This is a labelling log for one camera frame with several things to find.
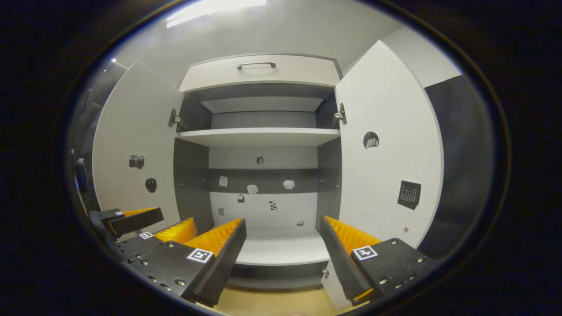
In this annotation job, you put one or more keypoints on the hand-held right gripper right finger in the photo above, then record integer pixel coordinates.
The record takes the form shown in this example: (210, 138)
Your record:
(338, 263)

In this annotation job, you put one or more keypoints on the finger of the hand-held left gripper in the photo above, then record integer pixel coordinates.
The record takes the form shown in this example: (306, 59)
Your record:
(136, 221)
(136, 245)

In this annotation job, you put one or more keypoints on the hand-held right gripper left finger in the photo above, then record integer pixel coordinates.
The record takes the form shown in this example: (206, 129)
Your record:
(228, 263)

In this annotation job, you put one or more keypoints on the light grey cabinet door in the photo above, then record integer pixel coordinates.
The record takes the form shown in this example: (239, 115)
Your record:
(131, 131)
(386, 175)

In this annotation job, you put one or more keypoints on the white cabinet shelf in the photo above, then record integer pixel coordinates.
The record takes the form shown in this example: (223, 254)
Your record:
(281, 250)
(259, 137)

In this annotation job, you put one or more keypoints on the grey cabinet shelf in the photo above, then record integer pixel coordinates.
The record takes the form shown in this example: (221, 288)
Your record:
(263, 105)

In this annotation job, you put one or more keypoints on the light grey cabinet drawer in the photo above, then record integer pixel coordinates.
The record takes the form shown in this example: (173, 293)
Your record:
(298, 72)

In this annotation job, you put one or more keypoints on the black backdrop cloth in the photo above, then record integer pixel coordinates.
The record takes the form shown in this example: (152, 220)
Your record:
(461, 153)

